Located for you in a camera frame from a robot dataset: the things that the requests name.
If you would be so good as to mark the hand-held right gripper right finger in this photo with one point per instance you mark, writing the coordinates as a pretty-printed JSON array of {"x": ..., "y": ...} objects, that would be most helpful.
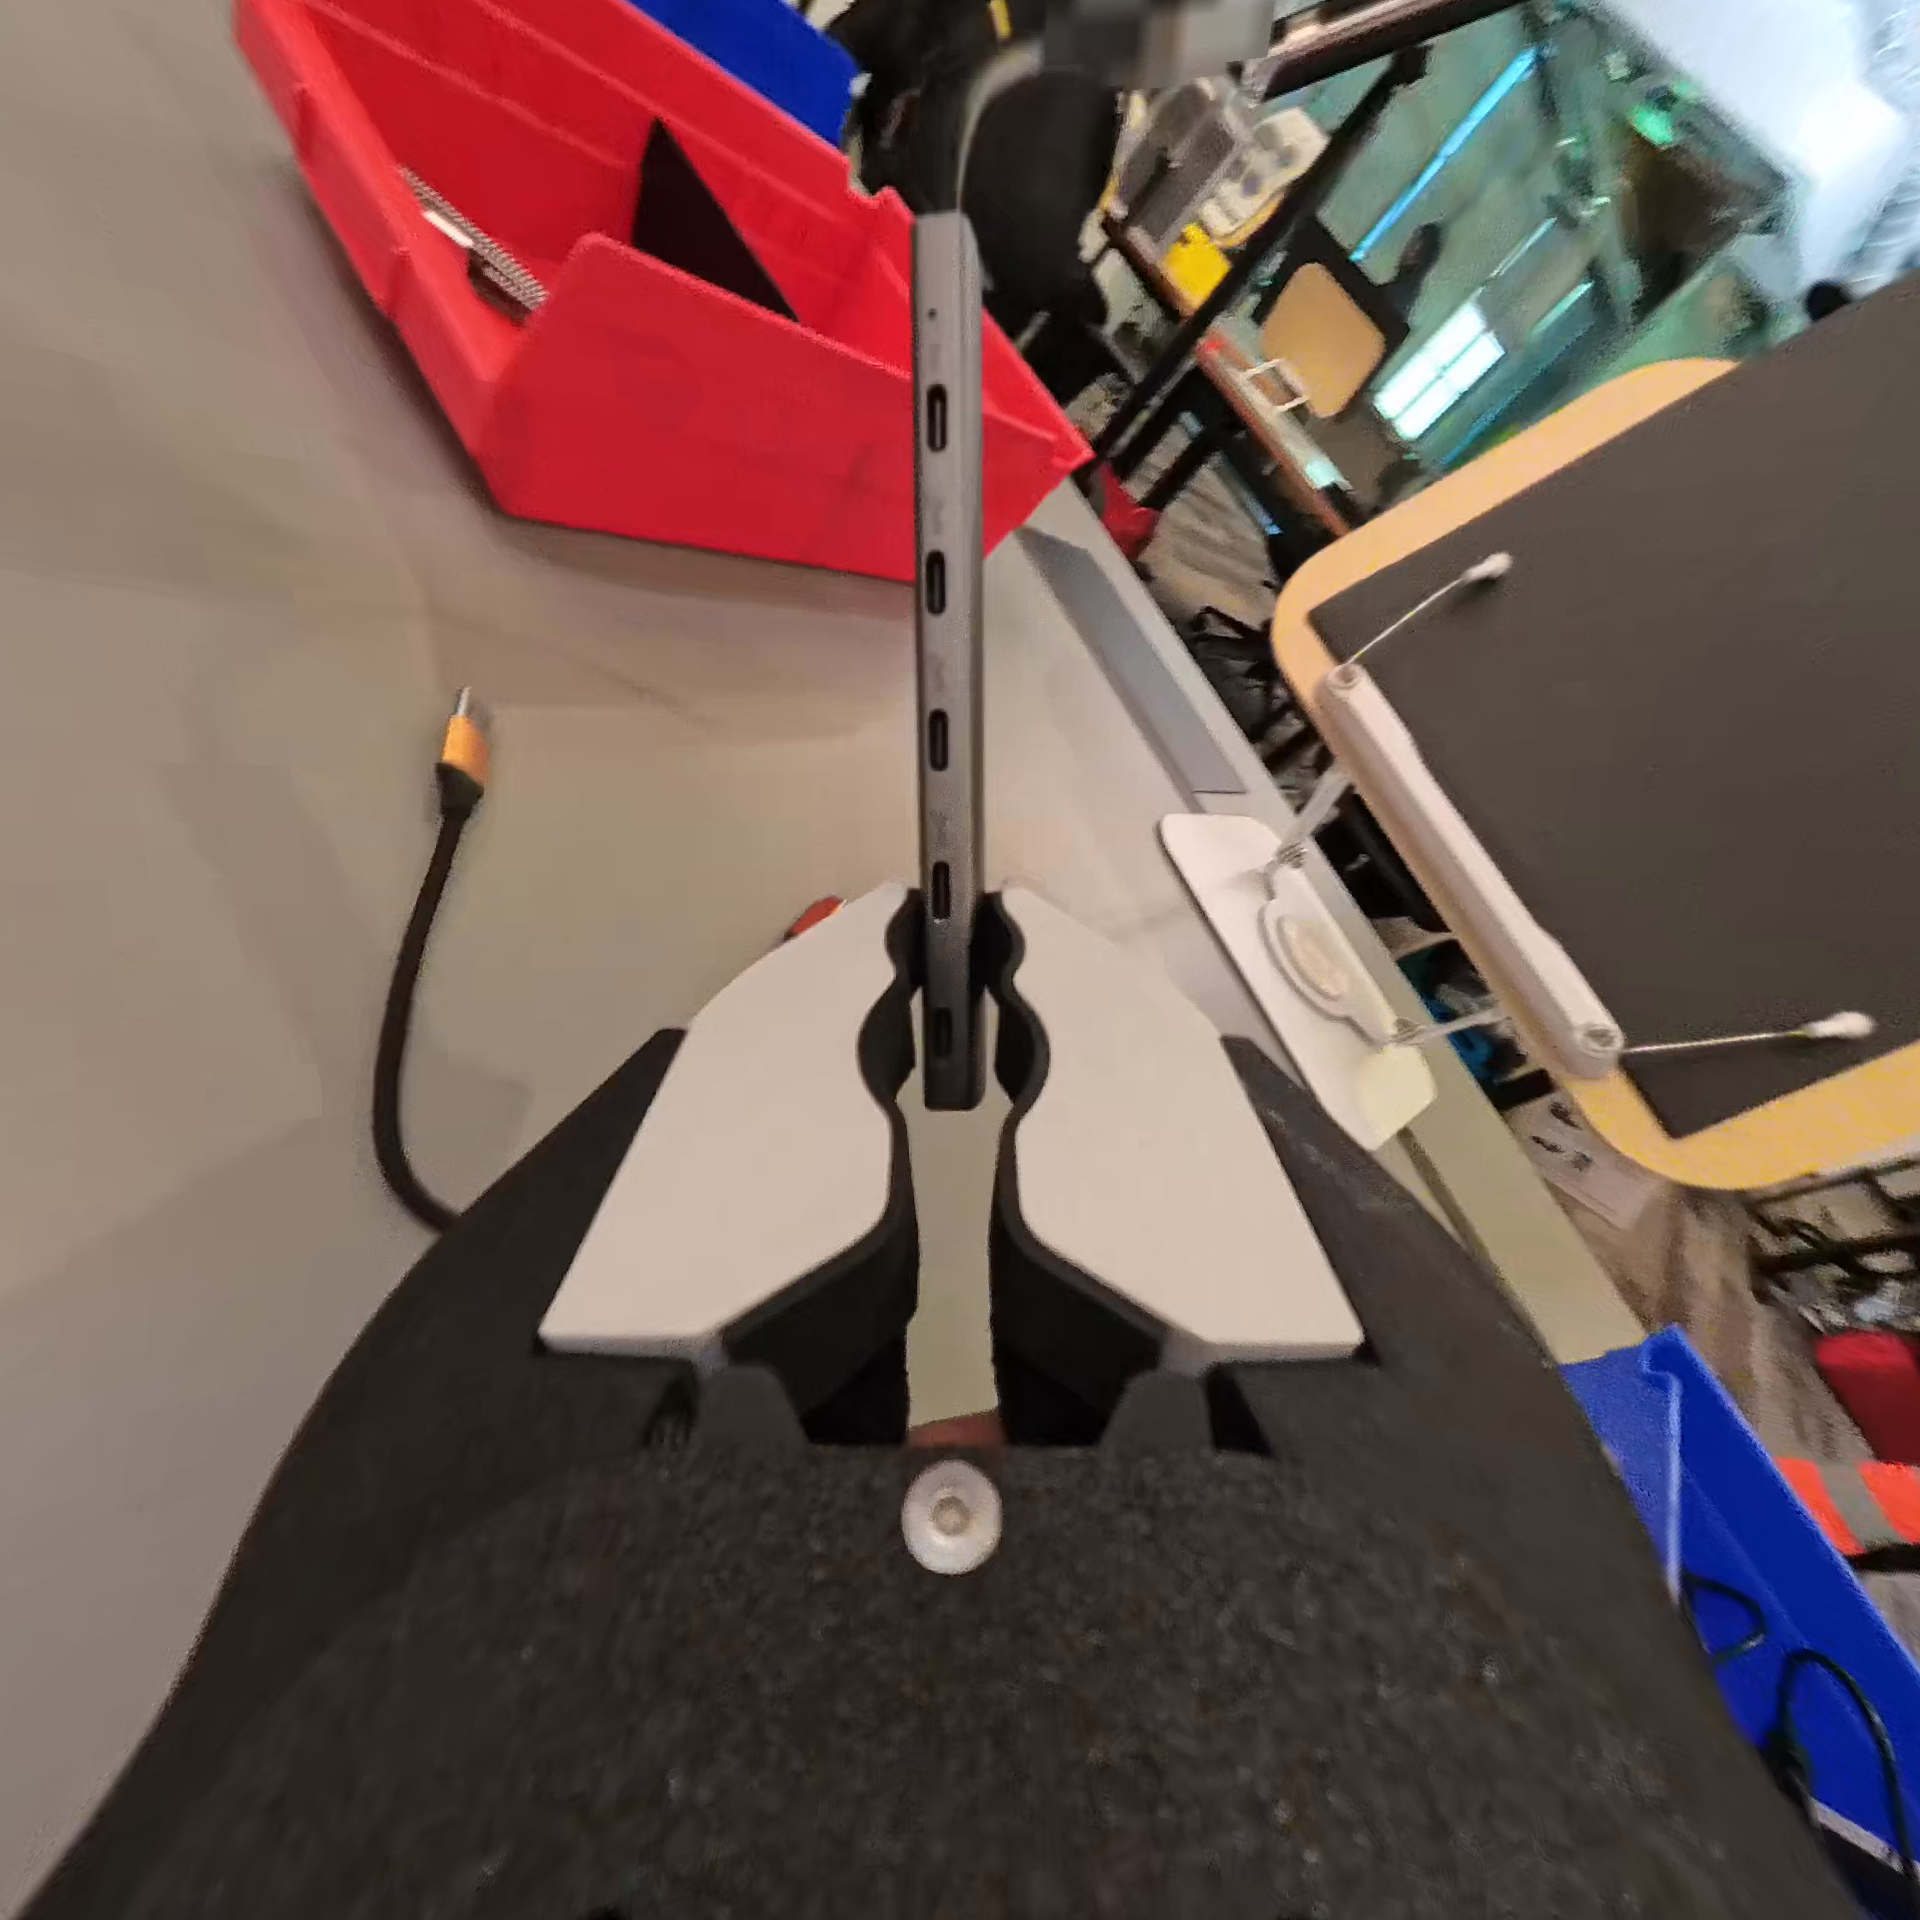
[{"x": 1155, "y": 1170}]

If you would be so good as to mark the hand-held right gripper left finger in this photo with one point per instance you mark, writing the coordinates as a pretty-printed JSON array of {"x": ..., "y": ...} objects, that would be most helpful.
[{"x": 751, "y": 1170}]

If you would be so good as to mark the white folding stand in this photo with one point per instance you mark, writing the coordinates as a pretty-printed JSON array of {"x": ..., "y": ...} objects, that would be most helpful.
[{"x": 1245, "y": 900}]

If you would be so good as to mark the dark grey USB hub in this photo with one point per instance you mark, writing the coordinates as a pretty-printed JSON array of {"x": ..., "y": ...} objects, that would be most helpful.
[{"x": 949, "y": 599}]

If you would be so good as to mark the red storage bin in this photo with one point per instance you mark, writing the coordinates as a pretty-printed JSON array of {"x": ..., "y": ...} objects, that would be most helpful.
[{"x": 675, "y": 420}]

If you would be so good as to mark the black office chair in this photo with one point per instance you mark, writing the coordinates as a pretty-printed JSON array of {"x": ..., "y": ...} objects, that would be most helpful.
[{"x": 1037, "y": 194}]

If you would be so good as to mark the grey desk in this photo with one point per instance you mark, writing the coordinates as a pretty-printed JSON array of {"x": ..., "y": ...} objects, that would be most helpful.
[{"x": 226, "y": 599}]

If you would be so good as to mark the blue storage bin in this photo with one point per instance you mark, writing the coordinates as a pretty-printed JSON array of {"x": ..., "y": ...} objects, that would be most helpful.
[
  {"x": 751, "y": 52},
  {"x": 1741, "y": 1500}
]

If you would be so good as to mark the wood-framed black board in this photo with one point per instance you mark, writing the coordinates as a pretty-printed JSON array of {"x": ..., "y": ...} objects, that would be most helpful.
[{"x": 1652, "y": 750}]

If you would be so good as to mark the tan backed chair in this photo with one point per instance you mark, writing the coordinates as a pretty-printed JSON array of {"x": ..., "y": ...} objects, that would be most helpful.
[{"x": 1324, "y": 338}]

